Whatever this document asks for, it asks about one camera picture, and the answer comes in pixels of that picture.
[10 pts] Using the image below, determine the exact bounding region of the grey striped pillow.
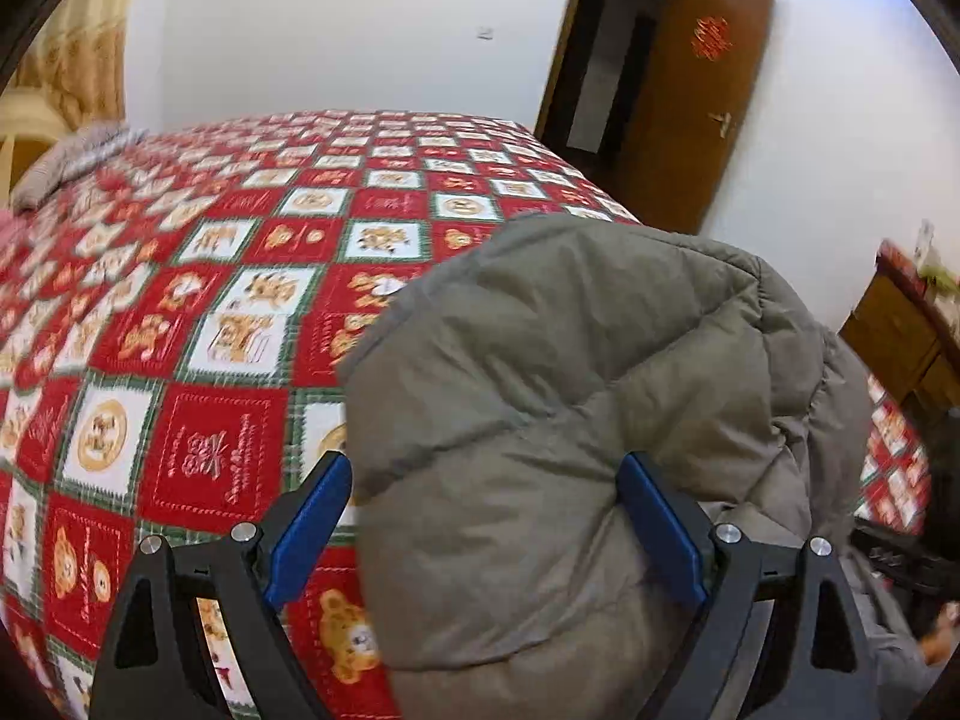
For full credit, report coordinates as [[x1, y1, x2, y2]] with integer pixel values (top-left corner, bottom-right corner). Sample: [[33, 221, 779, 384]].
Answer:
[[10, 121, 148, 213]]

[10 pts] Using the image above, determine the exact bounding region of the red patterned bed quilt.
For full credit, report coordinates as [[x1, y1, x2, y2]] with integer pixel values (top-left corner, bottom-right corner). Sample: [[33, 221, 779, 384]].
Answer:
[[0, 107, 932, 720]]

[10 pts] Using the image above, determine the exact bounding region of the pink folded blanket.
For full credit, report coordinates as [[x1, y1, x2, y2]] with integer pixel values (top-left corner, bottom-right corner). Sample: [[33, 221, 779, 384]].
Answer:
[[0, 210, 18, 247]]

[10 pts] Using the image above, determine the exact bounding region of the clutter on dresser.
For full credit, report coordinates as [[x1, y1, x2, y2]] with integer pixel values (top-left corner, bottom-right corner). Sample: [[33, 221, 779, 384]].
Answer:
[[875, 220, 958, 301]]

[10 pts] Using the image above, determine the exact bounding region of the grey puffer jacket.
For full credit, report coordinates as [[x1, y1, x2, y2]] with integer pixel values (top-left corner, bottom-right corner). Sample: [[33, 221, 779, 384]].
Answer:
[[337, 215, 872, 718]]

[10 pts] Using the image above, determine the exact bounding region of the brown wooden door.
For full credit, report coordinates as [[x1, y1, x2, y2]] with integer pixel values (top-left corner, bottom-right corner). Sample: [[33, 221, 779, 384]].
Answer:
[[535, 0, 775, 234]]

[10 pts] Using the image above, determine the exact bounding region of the beige curtain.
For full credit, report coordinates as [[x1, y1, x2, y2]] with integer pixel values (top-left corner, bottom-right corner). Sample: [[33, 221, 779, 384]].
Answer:
[[7, 0, 130, 130]]

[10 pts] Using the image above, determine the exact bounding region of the wooden dresser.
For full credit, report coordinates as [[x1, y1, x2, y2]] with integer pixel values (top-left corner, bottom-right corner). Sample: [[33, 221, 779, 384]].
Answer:
[[839, 254, 958, 426]]

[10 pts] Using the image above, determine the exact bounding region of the cream round headboard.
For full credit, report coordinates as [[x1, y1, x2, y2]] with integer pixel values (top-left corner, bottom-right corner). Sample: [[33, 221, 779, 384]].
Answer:
[[0, 88, 70, 208]]

